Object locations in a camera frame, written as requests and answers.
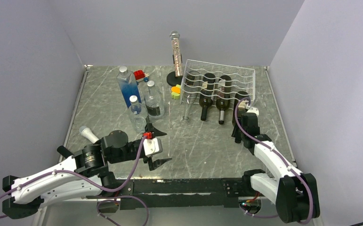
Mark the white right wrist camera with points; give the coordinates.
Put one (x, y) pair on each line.
(253, 110)

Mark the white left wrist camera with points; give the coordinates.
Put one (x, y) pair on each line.
(152, 146)

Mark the tall blue square bottle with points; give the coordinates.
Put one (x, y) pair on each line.
(128, 85)

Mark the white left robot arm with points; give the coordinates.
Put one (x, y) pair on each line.
(84, 173)

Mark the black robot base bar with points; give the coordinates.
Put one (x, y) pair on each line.
(197, 192)

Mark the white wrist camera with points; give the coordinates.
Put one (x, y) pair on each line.
(253, 110)
(152, 146)

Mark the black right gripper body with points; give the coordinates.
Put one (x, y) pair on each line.
(237, 133)

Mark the red toy block car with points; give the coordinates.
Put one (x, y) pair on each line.
(140, 76)

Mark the white handheld microphone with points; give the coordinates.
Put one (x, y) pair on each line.
(88, 134)

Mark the white wire wine rack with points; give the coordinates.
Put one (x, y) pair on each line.
(243, 78)

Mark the clear bottle dark label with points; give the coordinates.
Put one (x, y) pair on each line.
(154, 101)

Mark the black microphone stand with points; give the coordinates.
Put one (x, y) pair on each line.
(175, 77)

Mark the green wine bottle brown label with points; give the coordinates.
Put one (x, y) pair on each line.
(223, 98)

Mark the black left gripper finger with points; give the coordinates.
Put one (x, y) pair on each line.
(151, 131)
(157, 163)

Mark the glitter microphone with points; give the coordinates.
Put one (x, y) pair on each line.
(177, 58)

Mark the clear glass wine bottle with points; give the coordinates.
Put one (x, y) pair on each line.
(190, 91)

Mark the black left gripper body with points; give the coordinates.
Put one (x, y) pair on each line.
(136, 147)

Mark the dark green wine bottle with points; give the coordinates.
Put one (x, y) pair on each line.
(206, 100)

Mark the yellow green toy blocks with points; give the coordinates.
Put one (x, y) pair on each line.
(175, 92)

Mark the clear round glass bottle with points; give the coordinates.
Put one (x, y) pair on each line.
(138, 115)

